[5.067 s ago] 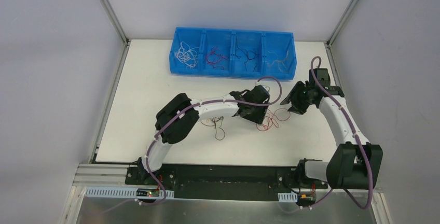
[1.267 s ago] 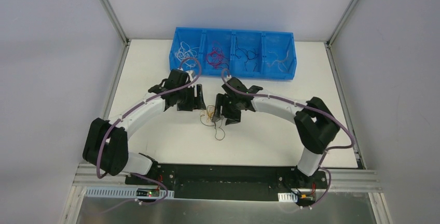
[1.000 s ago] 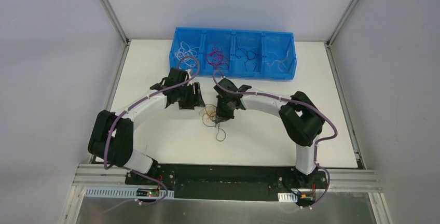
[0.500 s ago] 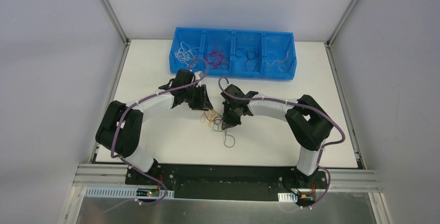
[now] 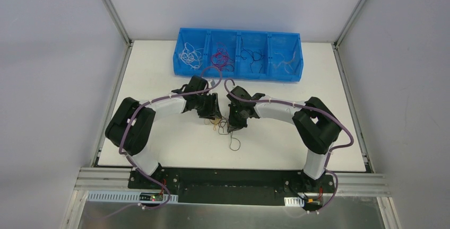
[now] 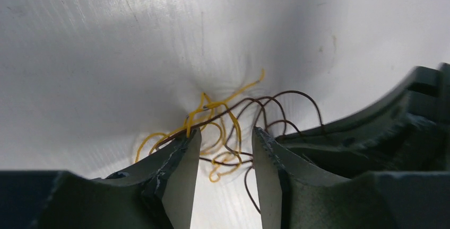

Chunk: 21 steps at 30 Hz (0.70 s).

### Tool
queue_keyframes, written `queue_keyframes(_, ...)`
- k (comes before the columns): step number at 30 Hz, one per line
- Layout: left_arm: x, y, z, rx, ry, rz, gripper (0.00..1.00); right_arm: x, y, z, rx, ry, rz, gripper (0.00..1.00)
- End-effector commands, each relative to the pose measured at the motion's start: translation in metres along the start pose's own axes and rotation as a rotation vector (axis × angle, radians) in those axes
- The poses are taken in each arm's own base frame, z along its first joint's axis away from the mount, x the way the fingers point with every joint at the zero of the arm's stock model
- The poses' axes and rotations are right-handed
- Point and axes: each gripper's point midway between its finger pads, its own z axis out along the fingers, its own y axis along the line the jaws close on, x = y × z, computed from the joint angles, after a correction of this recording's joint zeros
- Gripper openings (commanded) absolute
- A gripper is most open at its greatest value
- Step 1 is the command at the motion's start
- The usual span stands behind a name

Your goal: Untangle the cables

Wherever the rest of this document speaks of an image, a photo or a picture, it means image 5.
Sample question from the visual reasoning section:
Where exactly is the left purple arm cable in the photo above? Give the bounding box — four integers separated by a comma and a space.
118, 66, 223, 186

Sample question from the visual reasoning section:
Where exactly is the left white slotted cable duct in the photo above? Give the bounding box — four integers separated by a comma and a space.
86, 191, 178, 204

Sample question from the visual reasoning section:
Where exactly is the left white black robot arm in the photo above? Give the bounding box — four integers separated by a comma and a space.
105, 75, 222, 189

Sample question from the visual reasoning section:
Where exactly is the blue four-compartment plastic bin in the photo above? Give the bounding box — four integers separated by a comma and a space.
172, 28, 304, 83

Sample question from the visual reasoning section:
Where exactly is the aluminium frame rail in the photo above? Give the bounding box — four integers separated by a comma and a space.
336, 172, 391, 197

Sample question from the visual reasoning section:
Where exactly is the red orange wire bundle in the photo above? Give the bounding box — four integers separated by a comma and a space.
204, 117, 242, 152

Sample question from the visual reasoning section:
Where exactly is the white slotted cable duct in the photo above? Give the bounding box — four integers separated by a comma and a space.
284, 197, 305, 207
86, 191, 178, 204

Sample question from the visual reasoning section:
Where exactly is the right white slotted cable duct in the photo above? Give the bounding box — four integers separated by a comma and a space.
284, 197, 305, 207

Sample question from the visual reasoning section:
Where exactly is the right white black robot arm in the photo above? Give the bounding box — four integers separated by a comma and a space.
227, 86, 344, 192

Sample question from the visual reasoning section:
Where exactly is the pale orange wire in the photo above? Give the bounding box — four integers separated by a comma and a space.
272, 51, 299, 74

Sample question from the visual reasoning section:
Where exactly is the black wire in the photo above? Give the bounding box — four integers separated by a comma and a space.
240, 46, 265, 75

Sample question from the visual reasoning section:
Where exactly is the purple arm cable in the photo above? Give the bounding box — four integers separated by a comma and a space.
223, 78, 354, 172
118, 66, 223, 186

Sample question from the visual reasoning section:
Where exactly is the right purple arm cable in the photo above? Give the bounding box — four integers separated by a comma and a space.
223, 78, 354, 172

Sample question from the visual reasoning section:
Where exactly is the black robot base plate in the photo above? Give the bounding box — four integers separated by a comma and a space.
128, 165, 335, 206

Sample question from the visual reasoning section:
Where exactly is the white wire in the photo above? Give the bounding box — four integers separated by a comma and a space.
179, 42, 205, 71

